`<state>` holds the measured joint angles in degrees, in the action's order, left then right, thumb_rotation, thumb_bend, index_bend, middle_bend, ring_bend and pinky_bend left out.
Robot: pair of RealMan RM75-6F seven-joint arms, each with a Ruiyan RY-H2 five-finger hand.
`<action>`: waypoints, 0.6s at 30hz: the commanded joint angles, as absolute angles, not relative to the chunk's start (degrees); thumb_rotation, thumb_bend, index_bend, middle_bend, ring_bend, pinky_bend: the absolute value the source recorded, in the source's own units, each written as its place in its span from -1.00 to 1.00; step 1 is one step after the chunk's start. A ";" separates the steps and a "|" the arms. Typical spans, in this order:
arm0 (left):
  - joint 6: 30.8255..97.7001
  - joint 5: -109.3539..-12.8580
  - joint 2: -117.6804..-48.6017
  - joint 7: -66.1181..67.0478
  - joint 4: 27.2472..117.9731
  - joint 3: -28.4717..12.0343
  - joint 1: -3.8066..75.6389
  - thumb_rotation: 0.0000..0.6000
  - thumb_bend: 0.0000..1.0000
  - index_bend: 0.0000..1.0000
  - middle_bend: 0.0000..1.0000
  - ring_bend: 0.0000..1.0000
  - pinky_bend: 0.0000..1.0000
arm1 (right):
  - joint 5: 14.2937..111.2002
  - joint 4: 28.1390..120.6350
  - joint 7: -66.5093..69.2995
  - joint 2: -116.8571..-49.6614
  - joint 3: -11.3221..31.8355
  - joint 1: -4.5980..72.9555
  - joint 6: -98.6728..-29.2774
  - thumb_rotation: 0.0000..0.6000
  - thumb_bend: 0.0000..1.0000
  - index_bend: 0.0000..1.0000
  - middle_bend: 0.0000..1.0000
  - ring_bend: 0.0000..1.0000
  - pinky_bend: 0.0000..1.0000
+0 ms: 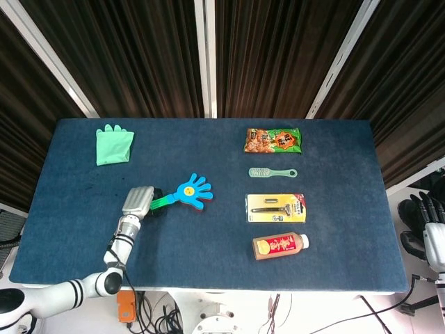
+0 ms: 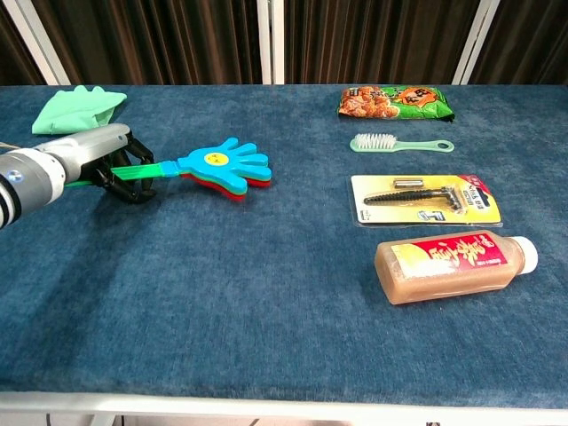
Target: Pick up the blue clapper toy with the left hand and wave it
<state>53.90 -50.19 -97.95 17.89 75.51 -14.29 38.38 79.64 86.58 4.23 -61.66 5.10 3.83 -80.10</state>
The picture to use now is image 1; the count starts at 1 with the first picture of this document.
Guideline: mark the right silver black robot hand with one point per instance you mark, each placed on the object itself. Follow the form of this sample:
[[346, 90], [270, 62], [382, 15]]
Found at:
[[434, 240]]

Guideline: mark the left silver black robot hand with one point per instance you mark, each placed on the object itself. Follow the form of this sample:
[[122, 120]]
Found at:
[[137, 202]]

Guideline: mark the blue hand clapper toy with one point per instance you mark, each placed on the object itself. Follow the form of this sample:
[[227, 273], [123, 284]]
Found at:
[[189, 191]]

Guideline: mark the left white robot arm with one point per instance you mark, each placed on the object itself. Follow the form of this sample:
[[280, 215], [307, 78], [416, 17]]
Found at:
[[94, 283]]

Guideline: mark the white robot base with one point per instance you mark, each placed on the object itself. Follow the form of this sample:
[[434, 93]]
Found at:
[[215, 313]]

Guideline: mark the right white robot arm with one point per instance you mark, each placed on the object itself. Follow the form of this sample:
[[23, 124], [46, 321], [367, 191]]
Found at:
[[441, 285]]

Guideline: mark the green rubber glove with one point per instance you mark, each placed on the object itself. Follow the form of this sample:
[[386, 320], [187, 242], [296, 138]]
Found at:
[[113, 148]]

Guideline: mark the blue felt table mat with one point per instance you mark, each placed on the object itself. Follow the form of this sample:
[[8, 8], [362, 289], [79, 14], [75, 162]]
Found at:
[[194, 257]]

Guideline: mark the orange control box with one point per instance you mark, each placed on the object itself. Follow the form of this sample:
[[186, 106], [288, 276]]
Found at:
[[126, 309]]

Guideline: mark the pale green brush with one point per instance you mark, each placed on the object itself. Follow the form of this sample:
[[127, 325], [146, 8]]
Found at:
[[257, 172]]

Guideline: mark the grey mesh chair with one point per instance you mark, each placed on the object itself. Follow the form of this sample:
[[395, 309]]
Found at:
[[10, 226]]

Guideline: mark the razor in yellow blister pack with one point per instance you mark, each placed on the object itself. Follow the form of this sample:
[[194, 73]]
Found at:
[[276, 208]]

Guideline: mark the dark brown curtain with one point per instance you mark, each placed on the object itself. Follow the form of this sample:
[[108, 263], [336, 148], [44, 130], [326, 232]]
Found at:
[[139, 55]]

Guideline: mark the brown drink bottle red label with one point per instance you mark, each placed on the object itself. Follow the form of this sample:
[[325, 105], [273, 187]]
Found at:
[[278, 246]]

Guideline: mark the green orange snack bag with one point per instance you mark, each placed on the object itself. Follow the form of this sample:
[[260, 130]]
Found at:
[[273, 141]]

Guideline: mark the white aluminium frame post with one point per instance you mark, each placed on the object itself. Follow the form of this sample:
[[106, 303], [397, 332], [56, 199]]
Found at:
[[206, 59], [413, 179], [52, 59], [342, 59]]

